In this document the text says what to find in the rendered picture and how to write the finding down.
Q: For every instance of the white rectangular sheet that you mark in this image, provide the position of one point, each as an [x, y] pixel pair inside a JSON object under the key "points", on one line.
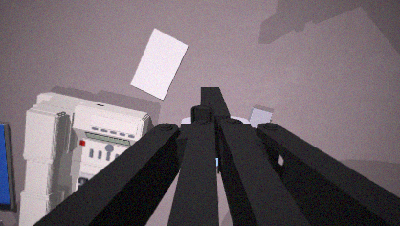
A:
{"points": [[160, 61]]}

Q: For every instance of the white telephone handset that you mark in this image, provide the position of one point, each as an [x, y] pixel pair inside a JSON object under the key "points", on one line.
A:
{"points": [[45, 138]]}

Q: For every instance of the grey cube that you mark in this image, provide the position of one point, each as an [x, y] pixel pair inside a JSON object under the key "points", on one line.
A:
{"points": [[258, 116]]}

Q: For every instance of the blue notebook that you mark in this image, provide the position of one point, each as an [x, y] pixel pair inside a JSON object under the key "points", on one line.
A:
{"points": [[6, 187]]}

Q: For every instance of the white desk phone base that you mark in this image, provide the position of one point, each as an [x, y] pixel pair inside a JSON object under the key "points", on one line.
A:
{"points": [[98, 133]]}

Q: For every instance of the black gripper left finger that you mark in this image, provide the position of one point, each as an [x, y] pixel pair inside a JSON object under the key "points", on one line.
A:
{"points": [[128, 190]]}

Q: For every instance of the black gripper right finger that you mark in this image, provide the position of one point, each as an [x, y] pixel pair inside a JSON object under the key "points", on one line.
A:
{"points": [[326, 192]]}

